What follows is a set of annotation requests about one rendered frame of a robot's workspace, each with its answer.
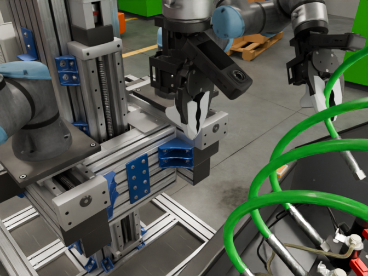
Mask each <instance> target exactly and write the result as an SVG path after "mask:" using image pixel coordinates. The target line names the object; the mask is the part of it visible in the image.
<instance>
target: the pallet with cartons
mask: <svg viewBox="0 0 368 276"><path fill-rule="evenodd" d="M261 1H265V0H248V2H249V3H251V2H261ZM282 37H283V31H281V32H280V33H278V34H276V35H275V36H273V37H272V39H271V40H268V39H269V38H270V37H266V36H262V35H260V34H252V35H248V36H243V37H239V38H234V39H233V43H232V45H233V46H231V48H230V49H229V51H227V52H226V54H227V55H228V56H230V55H231V54H233V53H234V52H236V51H240V52H243V54H242V58H243V60H247V61H251V60H252V59H254V58H255V57H256V56H258V55H259V54H261V53H262V52H263V51H265V50H266V49H268V48H269V47H270V46H272V45H273V44H274V43H276V42H277V41H279V40H280V39H282ZM250 42H253V43H252V44H251V45H249V46H247V47H246V48H242V47H244V46H246V45H247V44H249V43H250ZM257 46H258V47H259V48H258V49H256V50H253V49H254V48H256V47H257Z"/></svg>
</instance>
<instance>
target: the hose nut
mask: <svg viewBox="0 0 368 276"><path fill-rule="evenodd" d="M352 175H353V177H354V178H355V180H356V181H357V180H362V179H364V177H366V175H365V173H364V172H363V170H360V171H358V172H356V173H354V174H352Z"/></svg>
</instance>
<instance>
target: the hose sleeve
mask: <svg viewBox="0 0 368 276"><path fill-rule="evenodd" d="M337 139H342V138H341V137H340V136H337V137H335V138H333V139H332V140H337ZM339 152H340V154H341V156H342V158H343V159H344V161H345V162H346V164H347V165H348V167H349V169H350V170H351V172H352V173H356V172H358V171H360V169H361V168H360V167H359V165H358V163H357V162H356V160H355V159H354V157H353V156H352V154H351V153H350V151H339Z"/></svg>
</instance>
